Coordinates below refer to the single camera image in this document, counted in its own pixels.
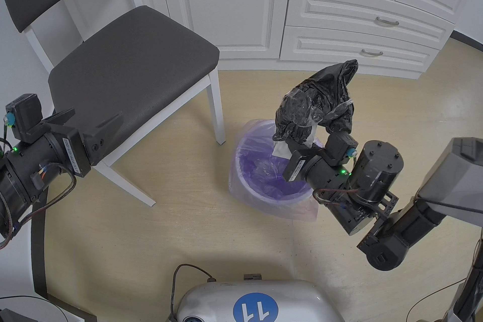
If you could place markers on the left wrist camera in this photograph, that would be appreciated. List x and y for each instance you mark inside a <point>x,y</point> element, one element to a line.
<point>26,116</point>

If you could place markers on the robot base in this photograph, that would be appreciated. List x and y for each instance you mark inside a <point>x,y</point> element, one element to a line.
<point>264,301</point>

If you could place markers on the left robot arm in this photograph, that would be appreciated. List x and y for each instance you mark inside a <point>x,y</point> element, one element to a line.
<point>9,199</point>

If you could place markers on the purple plastic bag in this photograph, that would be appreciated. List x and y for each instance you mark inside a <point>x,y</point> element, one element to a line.
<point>264,169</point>

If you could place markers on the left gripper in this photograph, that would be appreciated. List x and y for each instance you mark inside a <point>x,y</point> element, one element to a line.
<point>41,158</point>

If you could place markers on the white trash bin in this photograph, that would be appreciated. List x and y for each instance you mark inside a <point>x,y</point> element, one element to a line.
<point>249,199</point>

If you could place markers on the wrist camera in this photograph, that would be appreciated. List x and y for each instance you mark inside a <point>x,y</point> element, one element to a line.
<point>339,147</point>
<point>26,116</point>

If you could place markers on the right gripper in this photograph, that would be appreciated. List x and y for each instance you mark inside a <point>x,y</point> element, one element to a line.
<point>317,171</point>

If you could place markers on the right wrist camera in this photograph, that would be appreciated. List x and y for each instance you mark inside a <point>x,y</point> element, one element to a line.
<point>339,147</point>

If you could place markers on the black and white trash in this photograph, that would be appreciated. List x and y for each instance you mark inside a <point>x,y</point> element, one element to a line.
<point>317,101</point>

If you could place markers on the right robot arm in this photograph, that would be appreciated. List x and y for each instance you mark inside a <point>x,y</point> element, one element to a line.
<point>377,169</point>

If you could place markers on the white chair dark grey seat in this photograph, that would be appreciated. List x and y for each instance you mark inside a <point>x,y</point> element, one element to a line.
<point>132,60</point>

